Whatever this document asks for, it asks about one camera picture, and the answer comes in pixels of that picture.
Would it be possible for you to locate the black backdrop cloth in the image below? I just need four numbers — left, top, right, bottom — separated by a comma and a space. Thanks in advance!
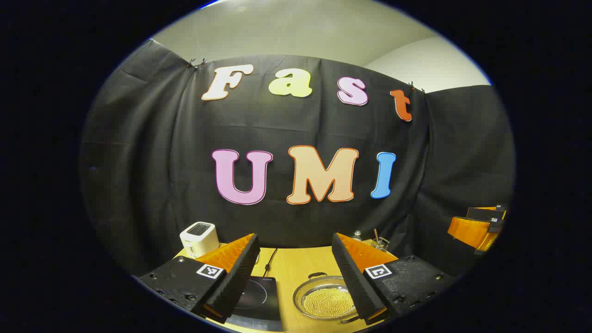
80, 39, 516, 278

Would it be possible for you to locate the steel pot with black handles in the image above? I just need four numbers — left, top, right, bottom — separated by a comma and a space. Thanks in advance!
293, 272, 365, 323

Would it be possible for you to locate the black power cable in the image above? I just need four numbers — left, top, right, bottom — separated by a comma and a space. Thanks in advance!
262, 248, 278, 277

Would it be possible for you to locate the pile of yellow beans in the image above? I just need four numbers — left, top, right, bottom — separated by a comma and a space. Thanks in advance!
302, 288, 357, 319

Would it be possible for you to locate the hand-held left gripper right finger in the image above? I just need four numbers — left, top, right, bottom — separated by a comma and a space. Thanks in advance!
332, 232, 456, 326

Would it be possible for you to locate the black induction cooktop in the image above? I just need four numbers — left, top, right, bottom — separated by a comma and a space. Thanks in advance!
225, 276, 284, 332

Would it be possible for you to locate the white toaster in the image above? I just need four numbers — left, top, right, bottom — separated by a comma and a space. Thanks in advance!
179, 222, 220, 259

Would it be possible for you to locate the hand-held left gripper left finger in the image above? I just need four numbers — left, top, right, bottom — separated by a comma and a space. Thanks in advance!
139, 233, 261, 324

